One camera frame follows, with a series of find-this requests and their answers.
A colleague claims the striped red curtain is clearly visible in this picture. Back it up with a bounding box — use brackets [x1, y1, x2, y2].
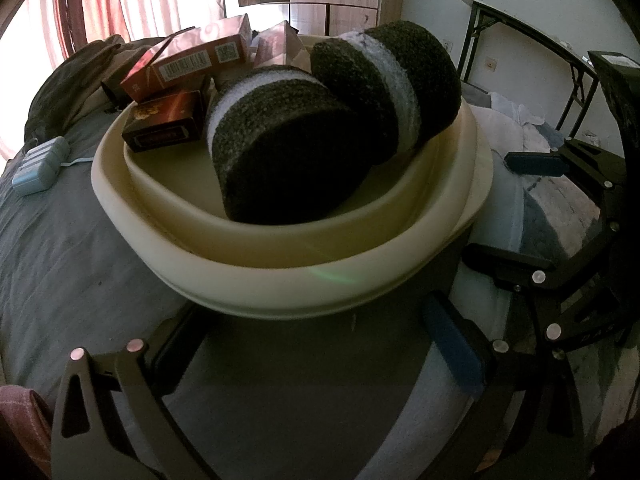
[0, 0, 227, 162]

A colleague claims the dark red box gold print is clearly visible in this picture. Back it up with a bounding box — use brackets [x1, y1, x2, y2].
[121, 88, 209, 154]

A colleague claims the dark cookie shaped plush cushion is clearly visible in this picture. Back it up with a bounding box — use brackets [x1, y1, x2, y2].
[310, 20, 463, 165]
[204, 66, 387, 226]

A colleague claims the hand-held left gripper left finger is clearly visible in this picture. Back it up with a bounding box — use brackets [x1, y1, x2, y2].
[50, 304, 213, 480]

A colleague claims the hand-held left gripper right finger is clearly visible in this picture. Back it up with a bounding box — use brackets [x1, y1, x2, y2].
[421, 292, 587, 480]

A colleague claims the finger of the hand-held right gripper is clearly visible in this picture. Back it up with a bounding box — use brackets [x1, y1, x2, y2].
[462, 220, 623, 311]
[504, 141, 627, 221]

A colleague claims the cream plastic basin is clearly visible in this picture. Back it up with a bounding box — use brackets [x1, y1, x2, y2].
[91, 35, 495, 320]

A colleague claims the red box with barcode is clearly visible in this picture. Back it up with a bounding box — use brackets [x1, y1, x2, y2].
[119, 13, 252, 104]

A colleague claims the dark olive cloth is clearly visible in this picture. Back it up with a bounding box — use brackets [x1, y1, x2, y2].
[24, 35, 132, 133]

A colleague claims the grey blue power adapter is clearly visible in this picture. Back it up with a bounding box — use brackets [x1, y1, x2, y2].
[11, 135, 96, 197]

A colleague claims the black leg folding table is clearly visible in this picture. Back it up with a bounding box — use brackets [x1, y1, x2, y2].
[454, 0, 601, 137]

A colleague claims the pink plaid clothing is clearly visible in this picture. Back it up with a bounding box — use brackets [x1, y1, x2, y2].
[0, 385, 53, 477]

